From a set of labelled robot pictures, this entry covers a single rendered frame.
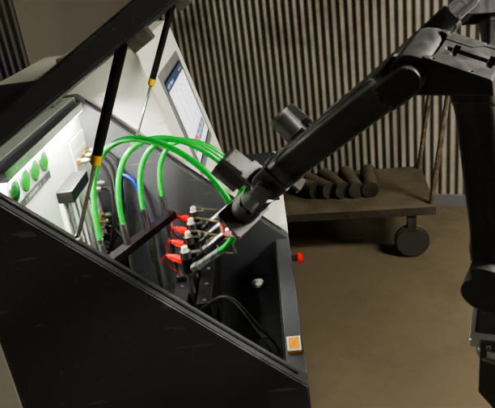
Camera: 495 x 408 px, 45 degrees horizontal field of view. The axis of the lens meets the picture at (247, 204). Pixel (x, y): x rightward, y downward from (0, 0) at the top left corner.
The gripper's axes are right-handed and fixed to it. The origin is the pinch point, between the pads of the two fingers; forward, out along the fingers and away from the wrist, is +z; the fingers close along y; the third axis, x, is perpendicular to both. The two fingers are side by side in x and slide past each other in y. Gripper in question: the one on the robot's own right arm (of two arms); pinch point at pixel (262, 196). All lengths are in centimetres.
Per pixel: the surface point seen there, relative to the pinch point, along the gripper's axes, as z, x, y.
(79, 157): 32, -7, 42
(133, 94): 15, -23, 44
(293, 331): 13.0, 15.3, -25.1
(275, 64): 61, -276, 32
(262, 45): 58, -277, 47
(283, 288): 17.4, -2.4, -20.6
